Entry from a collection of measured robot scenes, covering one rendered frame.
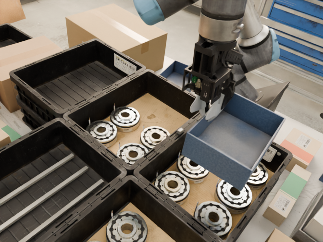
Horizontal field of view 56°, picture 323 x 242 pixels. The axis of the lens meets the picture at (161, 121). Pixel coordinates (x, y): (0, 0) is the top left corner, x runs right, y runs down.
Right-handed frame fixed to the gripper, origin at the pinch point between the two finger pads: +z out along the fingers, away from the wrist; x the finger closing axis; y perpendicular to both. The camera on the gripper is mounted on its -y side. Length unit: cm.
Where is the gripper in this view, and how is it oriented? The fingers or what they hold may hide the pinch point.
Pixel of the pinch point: (208, 114)
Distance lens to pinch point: 70.8
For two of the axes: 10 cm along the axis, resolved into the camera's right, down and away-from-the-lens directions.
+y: -6.2, 4.9, -6.2
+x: 7.8, 4.2, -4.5
